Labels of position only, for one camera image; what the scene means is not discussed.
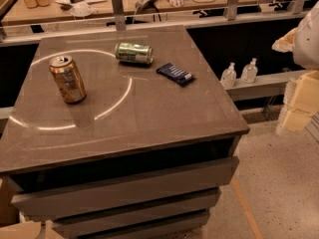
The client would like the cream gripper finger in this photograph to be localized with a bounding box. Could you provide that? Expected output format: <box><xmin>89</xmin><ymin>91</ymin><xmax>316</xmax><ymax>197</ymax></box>
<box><xmin>272</xmin><ymin>28</ymin><xmax>296</xmax><ymax>53</ymax></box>

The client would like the green soda can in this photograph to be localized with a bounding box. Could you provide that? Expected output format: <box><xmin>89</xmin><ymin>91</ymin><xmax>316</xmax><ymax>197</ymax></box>
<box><xmin>115</xmin><ymin>42</ymin><xmax>153</xmax><ymax>65</ymax></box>

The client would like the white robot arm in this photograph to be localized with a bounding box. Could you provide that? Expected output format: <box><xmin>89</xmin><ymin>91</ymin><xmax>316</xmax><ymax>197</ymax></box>
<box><xmin>272</xmin><ymin>2</ymin><xmax>319</xmax><ymax>70</ymax></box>

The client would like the orange soda can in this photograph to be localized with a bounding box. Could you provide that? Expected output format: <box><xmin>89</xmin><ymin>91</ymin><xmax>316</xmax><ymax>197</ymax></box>
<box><xmin>49</xmin><ymin>55</ymin><xmax>87</xmax><ymax>104</ymax></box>

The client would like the right clear sanitizer bottle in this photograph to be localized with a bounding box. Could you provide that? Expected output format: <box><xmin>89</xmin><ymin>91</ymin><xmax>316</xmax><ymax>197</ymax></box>
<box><xmin>240</xmin><ymin>58</ymin><xmax>258</xmax><ymax>84</ymax></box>

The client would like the clear sanitizer bottle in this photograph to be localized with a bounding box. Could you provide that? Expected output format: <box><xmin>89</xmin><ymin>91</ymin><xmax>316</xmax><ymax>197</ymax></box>
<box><xmin>220</xmin><ymin>63</ymin><xmax>236</xmax><ymax>89</ymax></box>
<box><xmin>240</xmin><ymin>58</ymin><xmax>258</xmax><ymax>84</ymax></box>

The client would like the left clear sanitizer bottle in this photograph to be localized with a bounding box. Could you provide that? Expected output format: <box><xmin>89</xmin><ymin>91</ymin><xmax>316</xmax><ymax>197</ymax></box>
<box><xmin>220</xmin><ymin>63</ymin><xmax>236</xmax><ymax>89</ymax></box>

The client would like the blue snack bar wrapper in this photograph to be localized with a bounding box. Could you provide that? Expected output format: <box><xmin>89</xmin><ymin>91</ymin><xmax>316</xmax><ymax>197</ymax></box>
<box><xmin>157</xmin><ymin>63</ymin><xmax>194</xmax><ymax>86</ymax></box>

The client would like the grey drawer cabinet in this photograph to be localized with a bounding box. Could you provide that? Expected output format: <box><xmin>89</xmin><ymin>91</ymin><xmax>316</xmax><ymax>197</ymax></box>
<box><xmin>0</xmin><ymin>26</ymin><xmax>248</xmax><ymax>239</ymax></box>

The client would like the metal railing post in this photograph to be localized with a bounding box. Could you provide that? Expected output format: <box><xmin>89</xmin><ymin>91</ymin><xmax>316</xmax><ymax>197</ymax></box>
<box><xmin>112</xmin><ymin>0</ymin><xmax>126</xmax><ymax>31</ymax></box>

